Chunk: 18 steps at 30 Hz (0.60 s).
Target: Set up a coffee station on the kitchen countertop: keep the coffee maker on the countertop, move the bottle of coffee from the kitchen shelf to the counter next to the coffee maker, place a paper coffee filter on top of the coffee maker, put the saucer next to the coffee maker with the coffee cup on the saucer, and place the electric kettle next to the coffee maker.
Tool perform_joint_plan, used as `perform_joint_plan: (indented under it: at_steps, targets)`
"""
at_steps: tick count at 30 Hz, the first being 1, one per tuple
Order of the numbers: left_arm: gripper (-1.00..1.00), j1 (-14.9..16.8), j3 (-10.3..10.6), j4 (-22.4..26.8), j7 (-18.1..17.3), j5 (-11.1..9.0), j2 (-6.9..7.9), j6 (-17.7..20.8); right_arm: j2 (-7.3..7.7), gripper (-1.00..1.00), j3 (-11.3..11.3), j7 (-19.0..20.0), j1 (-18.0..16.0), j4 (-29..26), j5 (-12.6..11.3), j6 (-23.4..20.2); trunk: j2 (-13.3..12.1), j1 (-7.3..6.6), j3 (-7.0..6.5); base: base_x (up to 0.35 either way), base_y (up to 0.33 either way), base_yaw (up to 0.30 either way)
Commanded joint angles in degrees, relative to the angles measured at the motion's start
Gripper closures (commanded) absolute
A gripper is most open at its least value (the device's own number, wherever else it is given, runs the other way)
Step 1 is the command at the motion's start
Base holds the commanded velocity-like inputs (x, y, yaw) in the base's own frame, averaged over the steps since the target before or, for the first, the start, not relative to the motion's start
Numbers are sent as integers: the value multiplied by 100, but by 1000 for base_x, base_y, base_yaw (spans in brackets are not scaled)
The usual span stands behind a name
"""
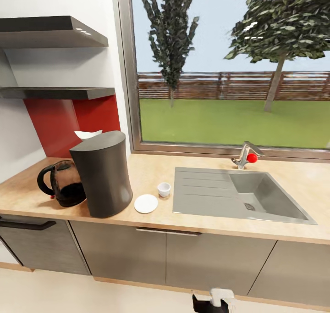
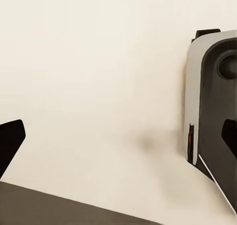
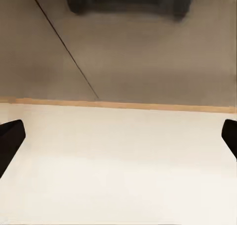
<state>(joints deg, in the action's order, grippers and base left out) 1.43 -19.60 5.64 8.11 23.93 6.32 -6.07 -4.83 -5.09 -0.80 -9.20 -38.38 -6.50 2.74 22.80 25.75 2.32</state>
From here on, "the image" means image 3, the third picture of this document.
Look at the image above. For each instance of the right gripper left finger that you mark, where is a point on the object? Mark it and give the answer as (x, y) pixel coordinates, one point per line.
(12, 135)

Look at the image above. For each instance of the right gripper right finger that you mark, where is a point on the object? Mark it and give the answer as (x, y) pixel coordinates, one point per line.
(229, 135)

